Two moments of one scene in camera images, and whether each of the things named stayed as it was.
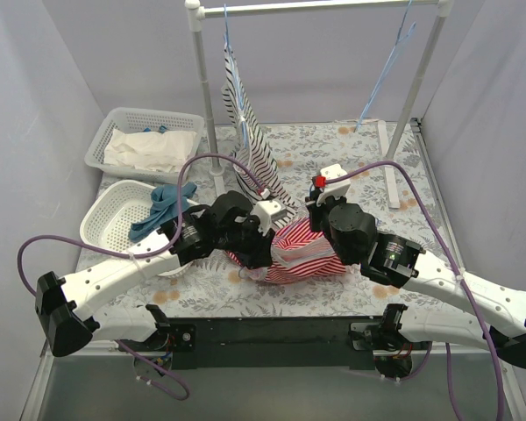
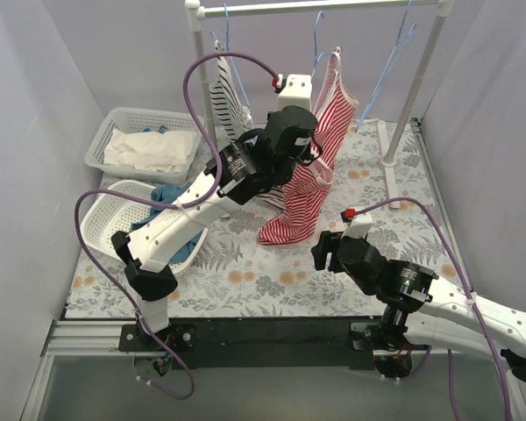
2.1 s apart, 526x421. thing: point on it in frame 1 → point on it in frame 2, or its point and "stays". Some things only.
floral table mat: x=384 y=164 stays
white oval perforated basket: x=112 y=208 stays
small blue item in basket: x=161 y=129 stays
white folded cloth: x=165 y=151 stays
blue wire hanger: x=241 y=269 → x=317 y=57
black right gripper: x=316 y=220 → x=323 y=250
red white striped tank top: x=298 y=250 → x=308 y=189
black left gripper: x=258 y=250 → x=309 y=152
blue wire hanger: x=399 y=44 stays
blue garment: x=164 y=207 stays
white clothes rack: x=440 y=10 stays
